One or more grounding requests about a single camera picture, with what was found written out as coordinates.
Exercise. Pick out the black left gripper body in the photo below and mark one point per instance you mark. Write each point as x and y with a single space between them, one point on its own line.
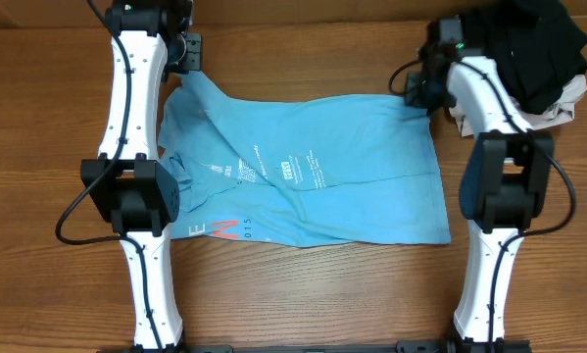
191 55

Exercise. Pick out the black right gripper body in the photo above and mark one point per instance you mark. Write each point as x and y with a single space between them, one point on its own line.
417 91

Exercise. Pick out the light blue printed t-shirt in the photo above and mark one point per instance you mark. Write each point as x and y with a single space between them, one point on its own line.
349 168

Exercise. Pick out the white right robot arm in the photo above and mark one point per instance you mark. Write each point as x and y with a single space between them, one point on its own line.
504 185

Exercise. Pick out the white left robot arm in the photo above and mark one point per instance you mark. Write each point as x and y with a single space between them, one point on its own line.
131 189

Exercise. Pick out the black folded garment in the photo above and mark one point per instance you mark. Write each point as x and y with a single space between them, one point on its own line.
536 44

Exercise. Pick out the beige folded garment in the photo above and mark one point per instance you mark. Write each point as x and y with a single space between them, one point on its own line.
560 112

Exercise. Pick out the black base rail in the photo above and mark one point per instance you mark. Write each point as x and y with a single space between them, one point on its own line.
403 346

